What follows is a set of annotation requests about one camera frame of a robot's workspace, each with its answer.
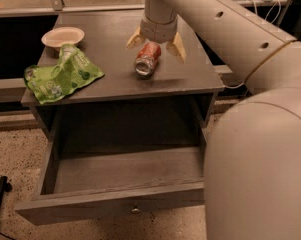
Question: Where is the grey wooden cabinet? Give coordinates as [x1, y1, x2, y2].
[22, 10, 222, 145]

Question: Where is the metal drawer knob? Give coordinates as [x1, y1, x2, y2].
[131, 203, 141, 214]

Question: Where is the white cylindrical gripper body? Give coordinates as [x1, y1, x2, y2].
[140, 16, 177, 44]

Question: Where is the white paper bowl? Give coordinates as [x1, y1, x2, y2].
[41, 27, 85, 51]

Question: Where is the thin metal rod stand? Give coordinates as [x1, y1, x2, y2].
[276, 0, 300, 27]

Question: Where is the green chip bag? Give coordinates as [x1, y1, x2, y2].
[24, 44, 104, 105]

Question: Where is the grey metal rail frame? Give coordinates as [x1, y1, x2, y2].
[0, 0, 290, 105]

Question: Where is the open grey top drawer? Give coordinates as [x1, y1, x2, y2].
[15, 128, 205, 225]

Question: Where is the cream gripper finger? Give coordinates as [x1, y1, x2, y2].
[166, 33, 186, 63]
[126, 27, 146, 49]

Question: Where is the white cable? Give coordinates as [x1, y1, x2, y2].
[223, 0, 282, 90]

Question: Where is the red coke can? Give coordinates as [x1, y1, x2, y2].
[134, 42, 161, 77]

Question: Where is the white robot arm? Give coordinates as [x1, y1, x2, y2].
[128, 0, 301, 240]

